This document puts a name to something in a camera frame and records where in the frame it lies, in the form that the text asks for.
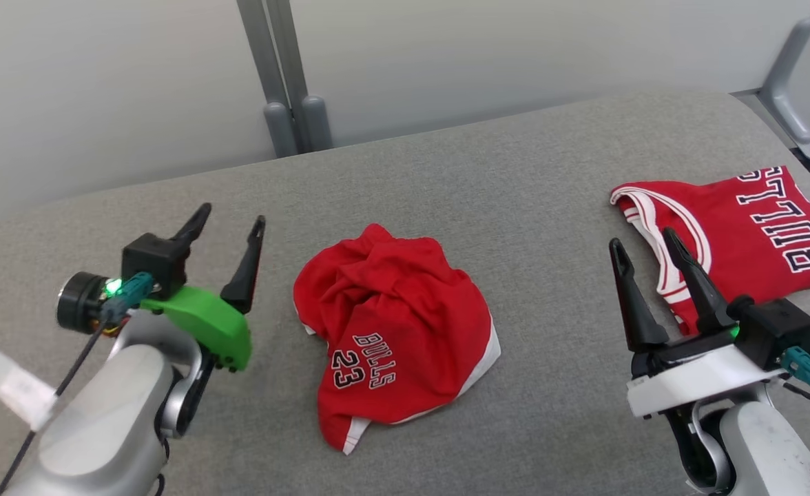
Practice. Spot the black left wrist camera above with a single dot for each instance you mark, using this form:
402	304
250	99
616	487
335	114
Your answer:
153	262

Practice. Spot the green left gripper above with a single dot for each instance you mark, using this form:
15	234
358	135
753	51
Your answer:
212	324

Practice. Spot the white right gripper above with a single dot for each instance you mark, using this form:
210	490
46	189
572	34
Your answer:
694	379

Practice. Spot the grey fabric sofa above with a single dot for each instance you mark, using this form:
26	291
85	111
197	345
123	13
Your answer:
446	179

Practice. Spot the red Bulls 23 shorts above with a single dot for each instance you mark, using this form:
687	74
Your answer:
391	310

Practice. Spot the red Bulls jersey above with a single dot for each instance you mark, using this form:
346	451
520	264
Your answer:
742	234

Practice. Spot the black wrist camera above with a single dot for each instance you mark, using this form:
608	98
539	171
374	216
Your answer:
153	262
773	331

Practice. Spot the grey partition post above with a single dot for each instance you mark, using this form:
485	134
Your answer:
305	103
267	83

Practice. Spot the teal left camera connector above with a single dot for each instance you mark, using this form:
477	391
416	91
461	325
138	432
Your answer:
129	293

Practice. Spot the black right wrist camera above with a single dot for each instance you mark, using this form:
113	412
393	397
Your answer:
773	331

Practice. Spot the grey metal floor bracket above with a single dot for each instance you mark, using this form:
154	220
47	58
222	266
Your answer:
787	83

